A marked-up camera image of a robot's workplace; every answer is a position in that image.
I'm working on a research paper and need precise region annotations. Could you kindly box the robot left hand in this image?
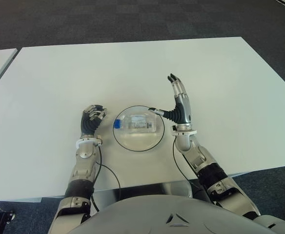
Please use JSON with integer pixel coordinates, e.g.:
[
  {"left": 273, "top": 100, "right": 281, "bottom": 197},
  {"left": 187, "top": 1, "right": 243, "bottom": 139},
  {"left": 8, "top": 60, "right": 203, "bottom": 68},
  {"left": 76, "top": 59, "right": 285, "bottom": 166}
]
[{"left": 80, "top": 104, "right": 108, "bottom": 138}]

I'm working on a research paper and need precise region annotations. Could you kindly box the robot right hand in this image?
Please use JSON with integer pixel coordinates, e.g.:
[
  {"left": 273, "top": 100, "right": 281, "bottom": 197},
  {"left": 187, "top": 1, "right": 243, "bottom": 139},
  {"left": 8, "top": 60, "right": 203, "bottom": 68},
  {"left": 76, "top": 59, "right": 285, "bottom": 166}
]
[{"left": 148, "top": 73, "right": 193, "bottom": 125}]

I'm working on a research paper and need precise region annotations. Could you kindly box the clear blue-capped water bottle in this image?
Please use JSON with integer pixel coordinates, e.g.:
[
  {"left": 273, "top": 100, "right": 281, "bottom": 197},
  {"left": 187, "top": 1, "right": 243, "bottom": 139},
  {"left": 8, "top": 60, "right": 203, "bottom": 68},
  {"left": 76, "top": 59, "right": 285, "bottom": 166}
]
[{"left": 113, "top": 114, "right": 158, "bottom": 134}]

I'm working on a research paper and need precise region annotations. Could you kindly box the white black-rimmed plate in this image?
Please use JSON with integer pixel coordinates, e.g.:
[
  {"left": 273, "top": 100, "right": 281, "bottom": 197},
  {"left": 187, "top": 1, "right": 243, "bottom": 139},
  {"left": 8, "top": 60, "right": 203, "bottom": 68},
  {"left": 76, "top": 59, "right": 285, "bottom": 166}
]
[{"left": 112, "top": 104, "right": 165, "bottom": 152}]

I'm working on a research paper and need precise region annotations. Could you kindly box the glossy white robot leg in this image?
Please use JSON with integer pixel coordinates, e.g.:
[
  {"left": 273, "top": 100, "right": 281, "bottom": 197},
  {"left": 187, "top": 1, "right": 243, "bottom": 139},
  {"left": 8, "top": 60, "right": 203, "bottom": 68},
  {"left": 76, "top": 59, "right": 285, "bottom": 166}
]
[{"left": 161, "top": 181, "right": 193, "bottom": 198}]

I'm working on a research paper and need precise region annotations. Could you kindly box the grey robot torso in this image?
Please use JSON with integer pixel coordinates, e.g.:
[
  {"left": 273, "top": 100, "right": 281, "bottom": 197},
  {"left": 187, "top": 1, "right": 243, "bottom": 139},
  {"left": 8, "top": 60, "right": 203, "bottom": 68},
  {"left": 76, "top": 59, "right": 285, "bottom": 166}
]
[{"left": 69, "top": 194, "right": 275, "bottom": 234}]

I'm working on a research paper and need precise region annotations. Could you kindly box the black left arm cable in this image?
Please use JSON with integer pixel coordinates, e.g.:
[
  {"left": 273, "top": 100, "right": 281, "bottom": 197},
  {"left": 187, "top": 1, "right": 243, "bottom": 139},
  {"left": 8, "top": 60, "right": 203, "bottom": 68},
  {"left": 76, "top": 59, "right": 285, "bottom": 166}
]
[{"left": 92, "top": 143, "right": 122, "bottom": 213}]

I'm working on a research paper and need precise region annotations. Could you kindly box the black metal wheeled frame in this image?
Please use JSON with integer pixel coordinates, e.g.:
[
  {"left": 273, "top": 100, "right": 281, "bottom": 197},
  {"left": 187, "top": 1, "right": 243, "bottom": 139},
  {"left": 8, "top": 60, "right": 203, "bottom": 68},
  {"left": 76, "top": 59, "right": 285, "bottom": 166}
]
[{"left": 0, "top": 208, "right": 16, "bottom": 234}]

